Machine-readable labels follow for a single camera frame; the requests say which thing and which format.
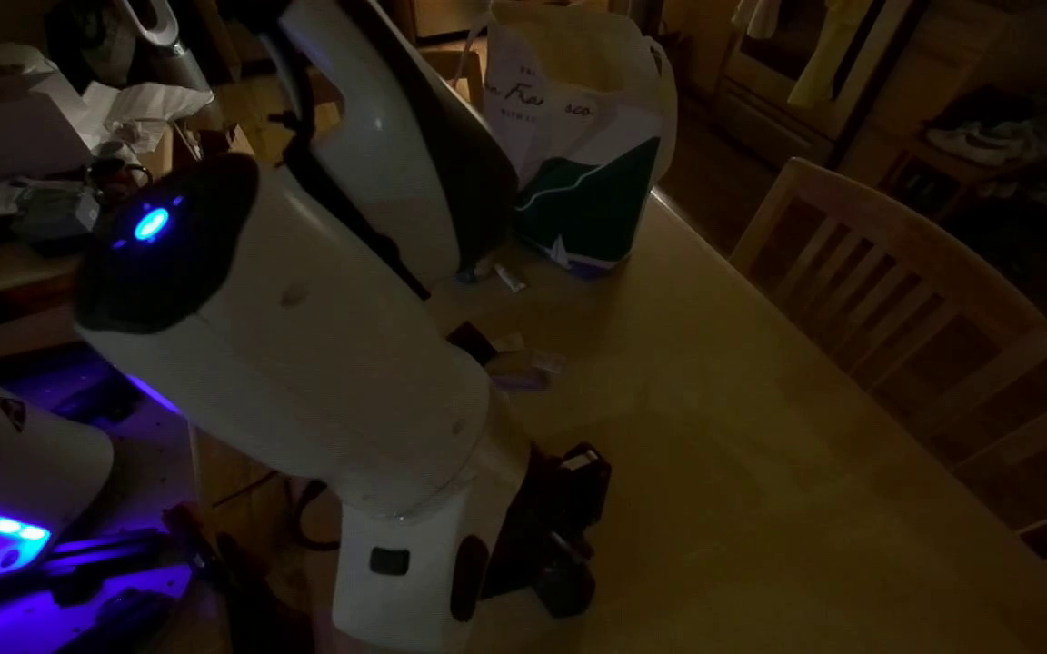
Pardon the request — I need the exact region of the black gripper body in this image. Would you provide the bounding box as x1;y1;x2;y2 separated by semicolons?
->
483;477;610;624

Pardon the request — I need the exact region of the small labelled stick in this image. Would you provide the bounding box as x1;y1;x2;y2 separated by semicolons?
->
489;354;558;393

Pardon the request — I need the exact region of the small white tag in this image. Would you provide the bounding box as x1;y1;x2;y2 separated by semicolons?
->
489;256;532;296

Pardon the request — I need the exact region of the white shopping bag green print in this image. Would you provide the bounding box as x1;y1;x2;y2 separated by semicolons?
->
481;0;684;278

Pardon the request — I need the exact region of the brown cardboard box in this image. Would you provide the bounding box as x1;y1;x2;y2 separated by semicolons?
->
169;115;288;184

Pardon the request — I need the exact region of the white dome cover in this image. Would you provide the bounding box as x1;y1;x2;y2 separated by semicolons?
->
0;352;115;537

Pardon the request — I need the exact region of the yellow hanging cloth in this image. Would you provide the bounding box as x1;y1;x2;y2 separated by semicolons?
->
786;0;916;119

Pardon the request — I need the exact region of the wooden side table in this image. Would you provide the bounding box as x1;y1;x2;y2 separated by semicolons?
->
0;122;181;306

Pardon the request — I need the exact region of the dark electronic device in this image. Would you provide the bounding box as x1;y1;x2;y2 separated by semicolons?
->
0;173;108;253

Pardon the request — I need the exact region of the white crumpled paper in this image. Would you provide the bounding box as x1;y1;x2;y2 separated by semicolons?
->
0;38;229;184

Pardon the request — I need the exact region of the grey vacuum cleaner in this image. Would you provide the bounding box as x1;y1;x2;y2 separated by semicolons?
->
45;0;215;95

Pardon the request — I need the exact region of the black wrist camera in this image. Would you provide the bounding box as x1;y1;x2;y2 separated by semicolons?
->
552;439;615;517

